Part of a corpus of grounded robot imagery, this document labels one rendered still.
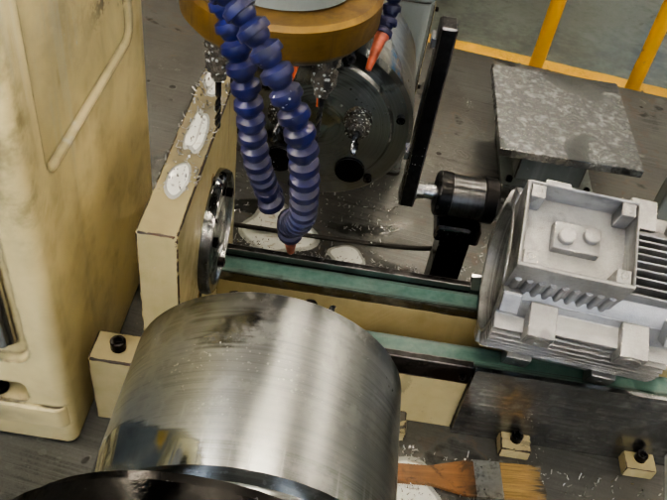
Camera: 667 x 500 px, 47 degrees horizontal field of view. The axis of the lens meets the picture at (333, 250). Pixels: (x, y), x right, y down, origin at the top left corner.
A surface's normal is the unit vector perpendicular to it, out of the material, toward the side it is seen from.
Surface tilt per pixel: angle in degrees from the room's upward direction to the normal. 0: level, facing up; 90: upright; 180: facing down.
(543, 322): 23
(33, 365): 90
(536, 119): 0
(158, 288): 90
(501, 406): 90
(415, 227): 0
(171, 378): 32
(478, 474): 0
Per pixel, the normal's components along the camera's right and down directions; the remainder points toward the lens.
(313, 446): 0.46, -0.61
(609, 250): 0.04, -0.39
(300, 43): 0.19, 0.71
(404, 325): -0.10, 0.69
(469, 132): 0.12, -0.71
